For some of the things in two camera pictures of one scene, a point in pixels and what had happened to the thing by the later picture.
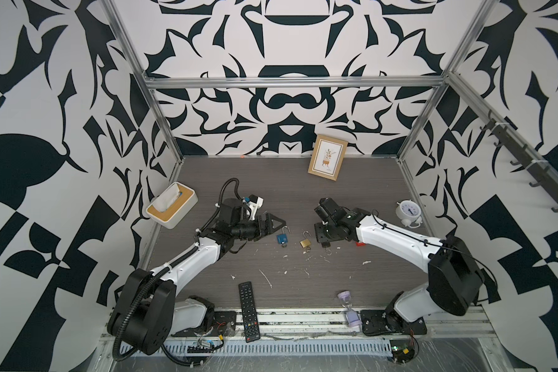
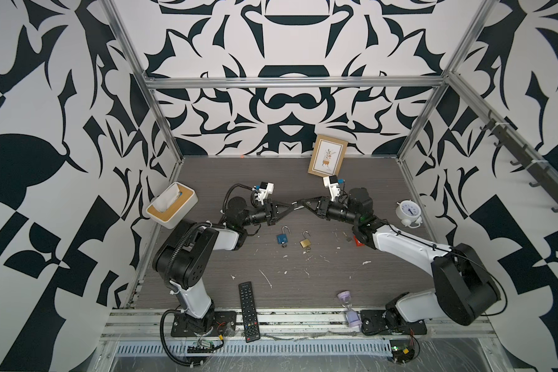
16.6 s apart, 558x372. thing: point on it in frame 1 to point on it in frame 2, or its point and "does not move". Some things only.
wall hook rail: (552, 185) does not move
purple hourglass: (352, 315) does not move
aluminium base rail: (468, 322) does not move
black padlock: (325, 244) to (296, 206)
